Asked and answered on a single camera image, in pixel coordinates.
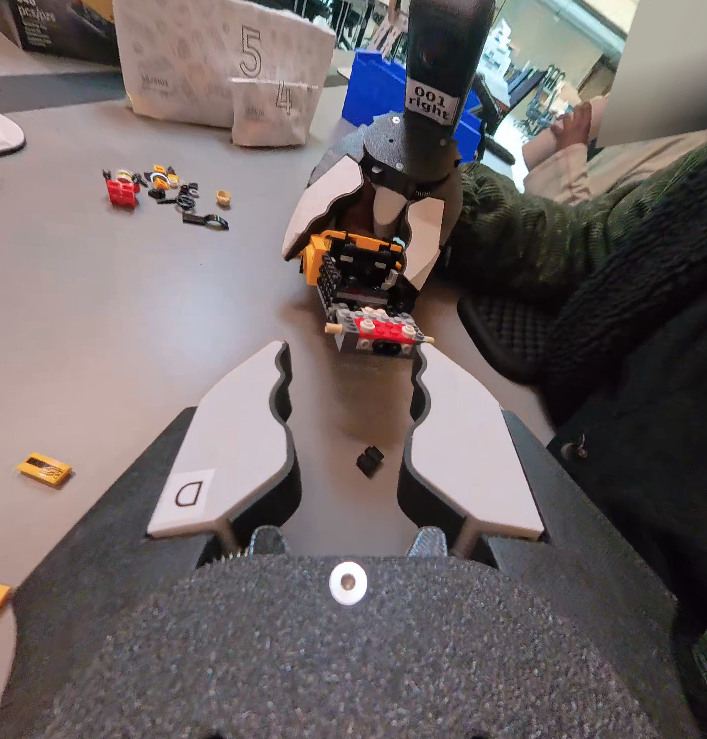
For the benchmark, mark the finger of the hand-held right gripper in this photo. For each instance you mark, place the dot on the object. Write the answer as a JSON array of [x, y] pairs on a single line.
[[324, 196], [427, 236]]

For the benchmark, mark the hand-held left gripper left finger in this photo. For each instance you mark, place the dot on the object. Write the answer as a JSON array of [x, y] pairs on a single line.
[[232, 450]]

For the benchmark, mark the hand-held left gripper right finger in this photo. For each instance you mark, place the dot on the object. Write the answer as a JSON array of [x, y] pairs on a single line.
[[475, 456]]

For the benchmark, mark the yellow black lego car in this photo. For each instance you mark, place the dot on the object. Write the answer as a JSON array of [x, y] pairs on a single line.
[[365, 277]]

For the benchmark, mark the small black lego brick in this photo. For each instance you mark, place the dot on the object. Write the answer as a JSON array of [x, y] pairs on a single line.
[[369, 460]]

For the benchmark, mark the orange lego pieces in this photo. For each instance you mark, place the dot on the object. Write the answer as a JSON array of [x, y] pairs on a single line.
[[44, 469]]

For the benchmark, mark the tan round lego piece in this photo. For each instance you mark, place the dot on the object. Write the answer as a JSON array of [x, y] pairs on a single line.
[[224, 198]]

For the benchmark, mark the black lego arch piece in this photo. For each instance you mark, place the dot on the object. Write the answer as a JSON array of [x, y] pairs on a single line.
[[203, 219]]

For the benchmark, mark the pile of small lego parts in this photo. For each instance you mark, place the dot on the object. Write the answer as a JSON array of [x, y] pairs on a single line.
[[168, 185]]

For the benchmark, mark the red lego seat piece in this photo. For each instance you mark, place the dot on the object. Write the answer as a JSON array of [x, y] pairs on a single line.
[[121, 191]]

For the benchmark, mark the lego set box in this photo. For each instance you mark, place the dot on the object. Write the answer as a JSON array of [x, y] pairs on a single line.
[[59, 29]]

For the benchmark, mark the blue storage bin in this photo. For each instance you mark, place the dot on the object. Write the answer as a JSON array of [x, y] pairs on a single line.
[[371, 86]]

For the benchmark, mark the small white paper bag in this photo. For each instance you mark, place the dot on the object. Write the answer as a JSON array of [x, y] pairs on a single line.
[[267, 121]]

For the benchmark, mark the black office chair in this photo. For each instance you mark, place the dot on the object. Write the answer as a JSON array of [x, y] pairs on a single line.
[[495, 138]]

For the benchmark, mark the large white paper bag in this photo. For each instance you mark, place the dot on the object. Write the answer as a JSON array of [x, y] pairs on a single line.
[[186, 63]]

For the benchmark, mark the beige cloth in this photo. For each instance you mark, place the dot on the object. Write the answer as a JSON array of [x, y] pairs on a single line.
[[619, 167]]

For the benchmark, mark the white stand base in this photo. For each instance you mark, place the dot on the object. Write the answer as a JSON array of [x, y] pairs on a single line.
[[1, 135]]

